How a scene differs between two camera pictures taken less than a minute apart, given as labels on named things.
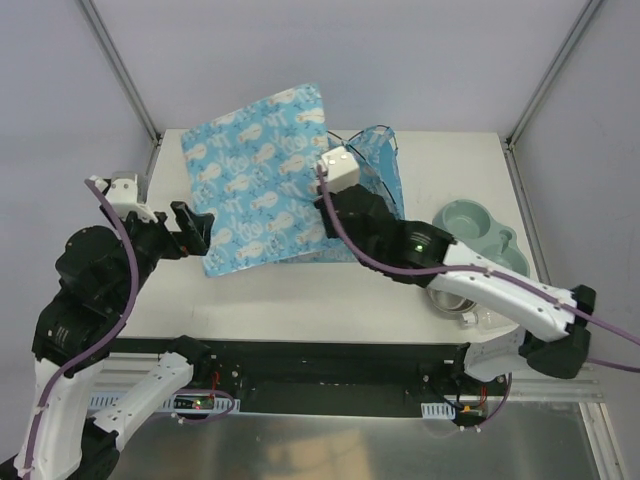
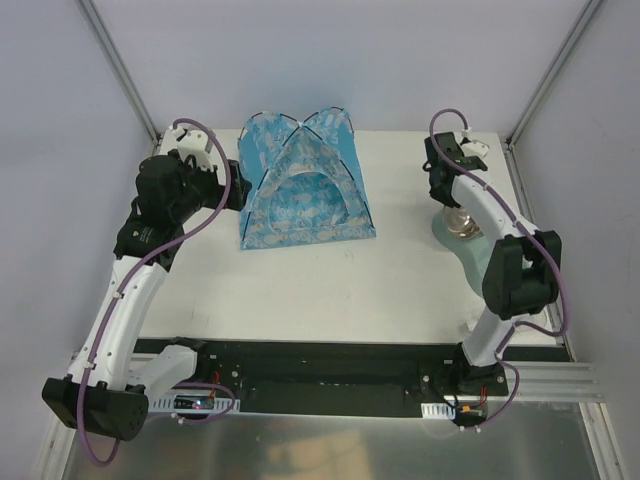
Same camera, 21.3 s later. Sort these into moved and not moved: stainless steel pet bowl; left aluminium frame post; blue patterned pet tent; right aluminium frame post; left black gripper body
Moved: stainless steel pet bowl; left black gripper body; blue patterned pet tent
Not moved: left aluminium frame post; right aluminium frame post
